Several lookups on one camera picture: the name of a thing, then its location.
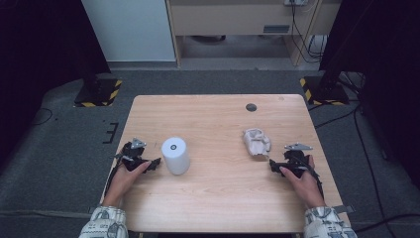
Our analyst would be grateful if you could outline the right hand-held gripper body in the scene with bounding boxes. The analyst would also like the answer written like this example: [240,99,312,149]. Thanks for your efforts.
[283,143,313,179]

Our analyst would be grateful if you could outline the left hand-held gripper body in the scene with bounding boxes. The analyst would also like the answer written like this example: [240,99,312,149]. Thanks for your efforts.
[113,137,150,173]

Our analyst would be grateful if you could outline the white cylinder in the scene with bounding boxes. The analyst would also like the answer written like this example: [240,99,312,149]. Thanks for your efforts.
[160,136,191,176]

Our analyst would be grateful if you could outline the white cloth cover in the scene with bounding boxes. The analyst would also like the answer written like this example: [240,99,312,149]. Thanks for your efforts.
[243,128,272,158]

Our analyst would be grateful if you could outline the person's right hand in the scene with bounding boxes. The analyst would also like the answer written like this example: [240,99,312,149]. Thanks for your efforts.
[278,155,327,210]

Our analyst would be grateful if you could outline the person's left hand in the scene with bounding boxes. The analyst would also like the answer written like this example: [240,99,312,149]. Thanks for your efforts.
[102,161,153,208]

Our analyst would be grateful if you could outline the black tape floor mark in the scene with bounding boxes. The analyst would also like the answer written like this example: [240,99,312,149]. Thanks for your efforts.
[102,122,120,145]

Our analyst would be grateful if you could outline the hazard-striped stand base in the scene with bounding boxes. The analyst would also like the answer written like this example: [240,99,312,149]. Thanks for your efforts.
[73,77,123,108]
[299,75,351,107]

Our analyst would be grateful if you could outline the white cabinet panel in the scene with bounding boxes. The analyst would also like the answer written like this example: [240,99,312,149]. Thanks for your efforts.
[81,0,176,62]

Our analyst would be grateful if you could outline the dark curtain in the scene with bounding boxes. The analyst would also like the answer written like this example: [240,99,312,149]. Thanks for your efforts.
[319,0,420,189]
[0,0,112,167]

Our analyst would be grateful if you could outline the light wooden desk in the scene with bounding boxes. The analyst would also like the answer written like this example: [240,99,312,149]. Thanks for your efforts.
[165,0,342,67]

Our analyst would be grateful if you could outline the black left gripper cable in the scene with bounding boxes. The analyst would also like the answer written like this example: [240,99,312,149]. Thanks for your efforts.
[104,155,126,196]

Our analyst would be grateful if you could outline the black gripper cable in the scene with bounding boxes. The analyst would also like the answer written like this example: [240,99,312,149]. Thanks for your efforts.
[104,155,126,196]
[303,154,325,200]

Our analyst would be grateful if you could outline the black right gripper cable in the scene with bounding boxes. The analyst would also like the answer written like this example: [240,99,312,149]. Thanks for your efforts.
[303,154,325,200]

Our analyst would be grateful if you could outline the thin black floor cable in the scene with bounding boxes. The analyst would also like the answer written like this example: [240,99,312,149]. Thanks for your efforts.
[32,107,54,126]

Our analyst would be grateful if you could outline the hanging black cables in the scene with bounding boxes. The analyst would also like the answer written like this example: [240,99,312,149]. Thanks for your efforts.
[290,0,329,64]

